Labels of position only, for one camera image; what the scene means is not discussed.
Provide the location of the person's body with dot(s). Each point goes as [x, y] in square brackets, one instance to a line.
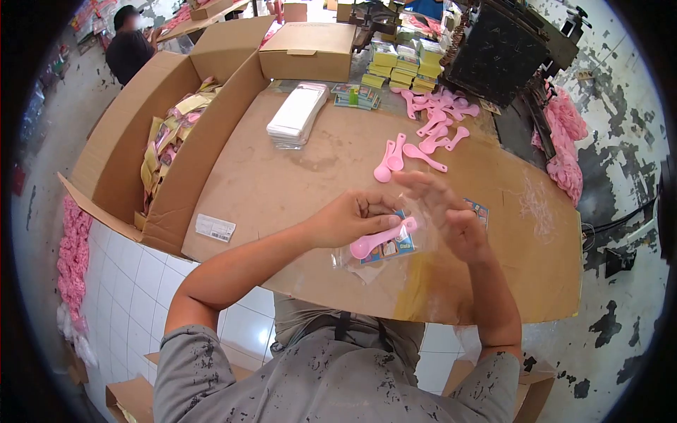
[328, 386]

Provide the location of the person's right hand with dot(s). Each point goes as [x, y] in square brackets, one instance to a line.
[460, 232]

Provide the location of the closed cardboard box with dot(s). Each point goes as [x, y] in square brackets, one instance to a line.
[307, 53]

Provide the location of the heap of pink plastic frames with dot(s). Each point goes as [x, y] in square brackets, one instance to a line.
[566, 137]
[74, 254]

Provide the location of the blue printed card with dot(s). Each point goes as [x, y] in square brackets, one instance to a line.
[394, 248]
[480, 211]

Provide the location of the pink plastic spoon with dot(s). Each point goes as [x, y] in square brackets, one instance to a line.
[370, 243]
[395, 158]
[382, 172]
[418, 155]

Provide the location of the large open cardboard box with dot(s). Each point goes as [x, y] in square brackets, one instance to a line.
[121, 137]

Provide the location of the stack of clear bags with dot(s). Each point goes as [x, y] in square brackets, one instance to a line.
[296, 116]

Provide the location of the pale pink plastic shavings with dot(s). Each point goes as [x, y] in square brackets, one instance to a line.
[534, 206]

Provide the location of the table with cardboard box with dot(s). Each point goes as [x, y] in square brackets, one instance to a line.
[203, 16]

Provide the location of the white shipping label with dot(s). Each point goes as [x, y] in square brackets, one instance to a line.
[214, 227]

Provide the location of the pile of yellow packets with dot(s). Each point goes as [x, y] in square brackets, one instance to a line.
[166, 143]

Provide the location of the person's left index finger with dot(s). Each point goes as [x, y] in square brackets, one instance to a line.
[383, 200]

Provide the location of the person's right fingers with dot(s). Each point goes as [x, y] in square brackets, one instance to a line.
[426, 187]

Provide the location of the cardboard sheet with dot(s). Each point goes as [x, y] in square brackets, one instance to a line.
[317, 174]

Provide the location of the stacks of yellow card bundles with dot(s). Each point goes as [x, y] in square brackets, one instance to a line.
[402, 66]

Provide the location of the person's left thumb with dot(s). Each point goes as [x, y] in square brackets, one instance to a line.
[385, 222]

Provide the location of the pile of pink spoons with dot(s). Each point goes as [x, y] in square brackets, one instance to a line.
[436, 113]

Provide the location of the row of printed cards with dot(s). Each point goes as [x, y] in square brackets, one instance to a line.
[357, 97]

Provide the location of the clear plastic bag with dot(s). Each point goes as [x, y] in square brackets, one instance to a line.
[349, 267]

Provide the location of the black machine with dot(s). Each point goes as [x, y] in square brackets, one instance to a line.
[497, 53]

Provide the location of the person's left hand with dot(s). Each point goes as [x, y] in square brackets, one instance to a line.
[344, 219]

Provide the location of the heap of clear plastic bags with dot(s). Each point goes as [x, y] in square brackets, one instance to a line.
[79, 338]

